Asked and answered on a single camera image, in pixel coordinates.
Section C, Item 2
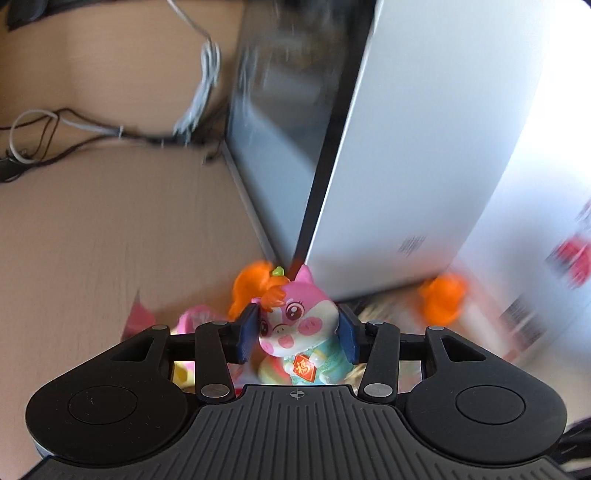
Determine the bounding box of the white cable bundle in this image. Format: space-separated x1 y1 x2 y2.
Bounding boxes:
166 0 223 141

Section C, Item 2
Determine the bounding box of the yellow pink soft toy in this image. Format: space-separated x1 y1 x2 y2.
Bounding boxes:
172 304 223 389

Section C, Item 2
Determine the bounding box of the orange toy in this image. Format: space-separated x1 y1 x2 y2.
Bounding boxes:
417 272 468 325

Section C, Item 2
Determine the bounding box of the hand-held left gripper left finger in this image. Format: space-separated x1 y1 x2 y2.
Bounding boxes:
111 305 258 403

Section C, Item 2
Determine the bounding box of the white computer case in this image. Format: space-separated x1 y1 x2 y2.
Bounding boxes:
224 0 555 302

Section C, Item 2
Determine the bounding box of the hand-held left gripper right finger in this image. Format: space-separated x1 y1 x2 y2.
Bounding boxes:
339 305 490 403

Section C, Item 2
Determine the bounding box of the white cable loop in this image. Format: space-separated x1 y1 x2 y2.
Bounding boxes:
9 109 126 163

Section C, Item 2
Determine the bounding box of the pink pig figurine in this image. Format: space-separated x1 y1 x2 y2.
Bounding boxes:
228 260 360 387

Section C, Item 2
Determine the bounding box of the white carton with red label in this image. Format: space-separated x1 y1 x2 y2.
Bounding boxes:
455 69 591 365

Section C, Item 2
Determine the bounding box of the black cable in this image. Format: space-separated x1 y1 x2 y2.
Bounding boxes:
0 107 220 184

